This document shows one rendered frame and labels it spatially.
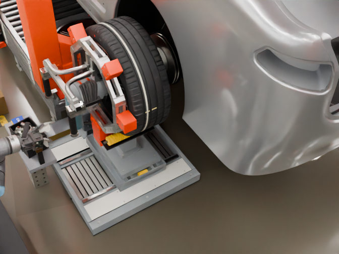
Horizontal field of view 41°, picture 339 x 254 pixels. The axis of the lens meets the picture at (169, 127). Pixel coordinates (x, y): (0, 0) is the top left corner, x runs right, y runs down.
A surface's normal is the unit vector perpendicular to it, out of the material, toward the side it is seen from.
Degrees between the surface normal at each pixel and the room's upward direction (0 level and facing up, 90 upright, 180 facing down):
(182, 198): 0
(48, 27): 90
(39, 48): 90
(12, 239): 0
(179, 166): 0
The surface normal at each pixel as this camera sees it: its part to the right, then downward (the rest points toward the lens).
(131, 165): 0.05, -0.67
